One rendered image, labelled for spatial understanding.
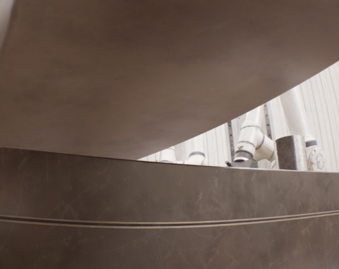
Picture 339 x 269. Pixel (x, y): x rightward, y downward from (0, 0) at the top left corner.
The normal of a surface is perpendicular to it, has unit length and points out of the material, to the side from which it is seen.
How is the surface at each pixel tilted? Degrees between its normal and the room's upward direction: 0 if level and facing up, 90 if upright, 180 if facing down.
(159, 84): 180
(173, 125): 180
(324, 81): 90
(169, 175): 90
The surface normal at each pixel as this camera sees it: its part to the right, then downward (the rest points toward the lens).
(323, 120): -0.62, -0.22
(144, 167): 0.49, -0.30
